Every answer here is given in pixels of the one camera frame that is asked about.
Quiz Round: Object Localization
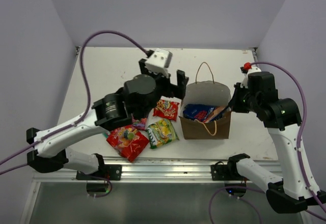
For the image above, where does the yellow green Fox's candy bag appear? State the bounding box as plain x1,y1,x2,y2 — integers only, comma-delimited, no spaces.
147,119,179,149

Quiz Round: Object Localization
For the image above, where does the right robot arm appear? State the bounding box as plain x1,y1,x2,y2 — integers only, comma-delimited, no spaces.
227,68,325,213

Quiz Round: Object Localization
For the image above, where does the brown paper bag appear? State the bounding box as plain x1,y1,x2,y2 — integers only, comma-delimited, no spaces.
179,67,231,140

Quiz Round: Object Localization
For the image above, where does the teal red candy bag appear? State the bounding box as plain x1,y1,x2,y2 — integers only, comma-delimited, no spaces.
102,132,110,138

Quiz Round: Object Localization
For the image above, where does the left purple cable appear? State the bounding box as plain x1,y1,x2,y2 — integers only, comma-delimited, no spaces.
0,30,151,176

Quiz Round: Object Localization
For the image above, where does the red fruit candy bag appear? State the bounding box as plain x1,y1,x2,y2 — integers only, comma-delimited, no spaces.
106,125,149,162

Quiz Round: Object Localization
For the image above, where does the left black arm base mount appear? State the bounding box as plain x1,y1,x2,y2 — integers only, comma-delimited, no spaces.
76,164,122,181

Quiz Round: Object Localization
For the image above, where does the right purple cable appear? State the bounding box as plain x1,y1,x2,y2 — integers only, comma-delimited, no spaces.
249,61,326,221

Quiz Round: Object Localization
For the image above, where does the blue spicy chilli chips bag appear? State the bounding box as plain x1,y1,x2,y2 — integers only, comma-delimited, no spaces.
193,105,228,123

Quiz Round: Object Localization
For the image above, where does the red snack sticks bag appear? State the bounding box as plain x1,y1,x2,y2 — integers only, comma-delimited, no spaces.
153,99,179,121

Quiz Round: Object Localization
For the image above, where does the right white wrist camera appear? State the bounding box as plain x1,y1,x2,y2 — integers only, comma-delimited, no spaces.
240,63,261,88

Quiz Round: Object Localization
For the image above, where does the aluminium rail frame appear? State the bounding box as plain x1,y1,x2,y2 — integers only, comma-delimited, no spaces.
33,46,288,184

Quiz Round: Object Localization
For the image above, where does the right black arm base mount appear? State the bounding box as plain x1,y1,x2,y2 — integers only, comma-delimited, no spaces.
210,161,239,181

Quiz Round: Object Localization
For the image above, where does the purple cable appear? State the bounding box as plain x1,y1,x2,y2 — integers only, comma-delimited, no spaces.
0,30,151,176
249,61,326,221

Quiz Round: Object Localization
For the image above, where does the purple Fox's berries candy bag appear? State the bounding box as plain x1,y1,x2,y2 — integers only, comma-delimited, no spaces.
132,118,147,131

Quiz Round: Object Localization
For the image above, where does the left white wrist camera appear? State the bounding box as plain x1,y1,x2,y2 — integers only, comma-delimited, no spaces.
145,48,173,78

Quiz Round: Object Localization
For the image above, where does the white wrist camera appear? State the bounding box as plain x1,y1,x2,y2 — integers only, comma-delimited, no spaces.
240,63,261,88
145,48,173,78

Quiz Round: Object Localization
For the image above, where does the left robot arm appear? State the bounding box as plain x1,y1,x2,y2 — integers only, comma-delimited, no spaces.
26,60,189,180

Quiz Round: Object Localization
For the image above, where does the blue Kettle chips bag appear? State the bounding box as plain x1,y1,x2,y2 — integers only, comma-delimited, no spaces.
183,104,204,120

